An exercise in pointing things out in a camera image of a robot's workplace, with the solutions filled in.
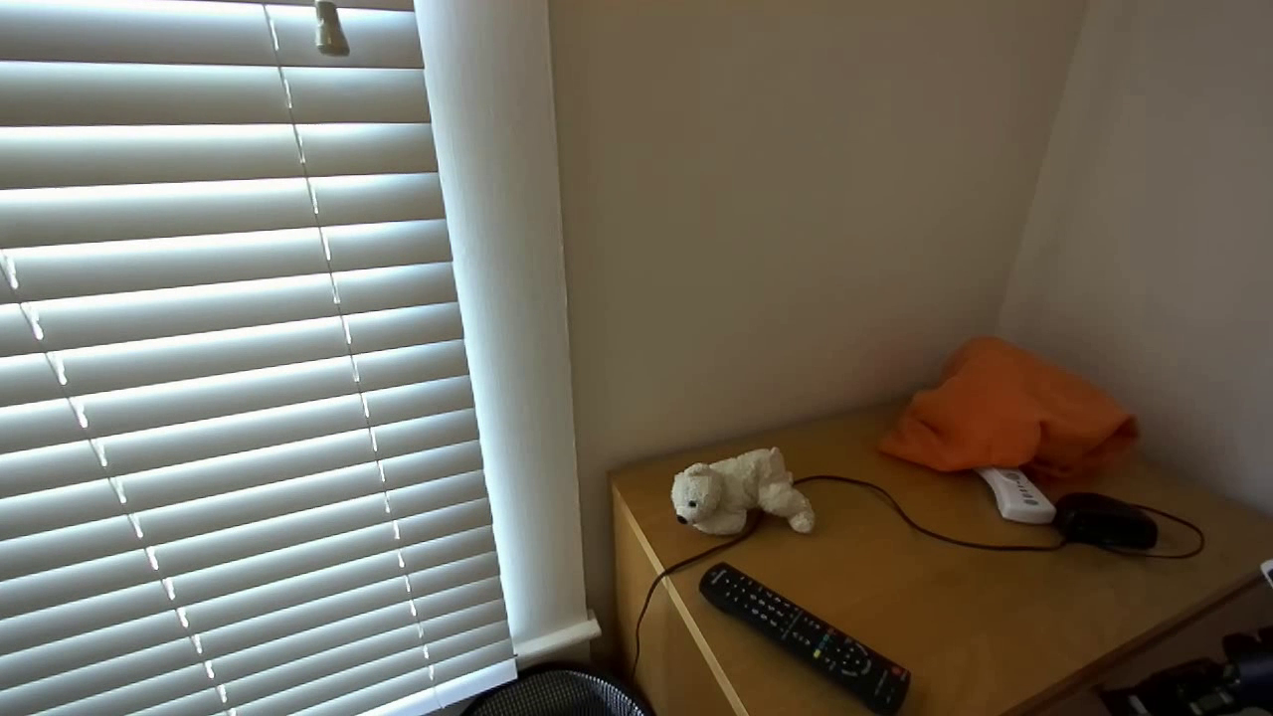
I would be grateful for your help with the orange cloth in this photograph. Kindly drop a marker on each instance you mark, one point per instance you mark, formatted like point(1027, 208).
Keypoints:
point(1009, 412)

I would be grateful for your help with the white window frame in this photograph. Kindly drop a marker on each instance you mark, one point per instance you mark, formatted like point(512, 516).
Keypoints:
point(512, 333)

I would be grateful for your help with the black computer mouse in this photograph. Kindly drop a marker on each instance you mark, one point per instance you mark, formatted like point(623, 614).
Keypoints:
point(1106, 522)

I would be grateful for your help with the white window blind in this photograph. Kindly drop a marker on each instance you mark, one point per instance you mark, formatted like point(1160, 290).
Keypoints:
point(226, 371)

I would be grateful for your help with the black remote control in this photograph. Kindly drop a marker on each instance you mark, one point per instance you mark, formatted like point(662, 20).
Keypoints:
point(801, 634)

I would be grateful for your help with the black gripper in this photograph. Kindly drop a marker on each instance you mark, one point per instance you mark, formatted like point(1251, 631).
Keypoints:
point(1198, 687)

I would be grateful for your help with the white polar bear plush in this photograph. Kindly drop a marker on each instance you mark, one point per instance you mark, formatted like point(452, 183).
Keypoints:
point(737, 496)

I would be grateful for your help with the white remote control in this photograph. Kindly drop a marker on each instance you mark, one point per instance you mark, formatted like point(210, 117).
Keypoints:
point(1016, 496)

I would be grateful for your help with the black waste bin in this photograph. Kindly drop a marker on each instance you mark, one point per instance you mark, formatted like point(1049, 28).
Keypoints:
point(558, 695)

